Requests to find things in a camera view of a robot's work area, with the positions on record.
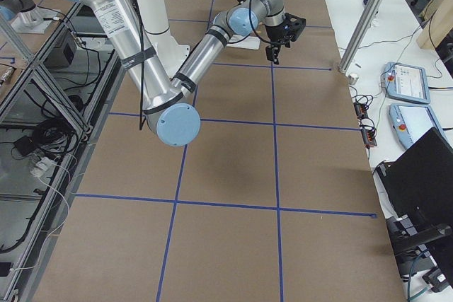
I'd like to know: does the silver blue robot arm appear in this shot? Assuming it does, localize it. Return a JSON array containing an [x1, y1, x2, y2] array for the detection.
[[73, 0, 306, 146]]

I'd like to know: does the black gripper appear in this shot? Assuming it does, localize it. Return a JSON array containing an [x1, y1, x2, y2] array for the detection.
[[265, 13, 306, 65]]

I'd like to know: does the black computer monitor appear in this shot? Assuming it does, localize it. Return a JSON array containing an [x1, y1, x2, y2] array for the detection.
[[375, 127, 452, 276]]

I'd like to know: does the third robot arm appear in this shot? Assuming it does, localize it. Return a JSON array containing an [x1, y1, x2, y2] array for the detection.
[[1, 0, 53, 35]]

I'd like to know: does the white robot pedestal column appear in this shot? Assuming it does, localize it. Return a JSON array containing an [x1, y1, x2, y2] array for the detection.
[[137, 0, 190, 77]]

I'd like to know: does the teach pendant with red button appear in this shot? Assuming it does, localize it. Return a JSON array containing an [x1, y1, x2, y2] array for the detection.
[[389, 103, 446, 149]]

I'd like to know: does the aluminium frame post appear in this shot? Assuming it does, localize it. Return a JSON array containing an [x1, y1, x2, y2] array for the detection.
[[338, 0, 382, 74]]

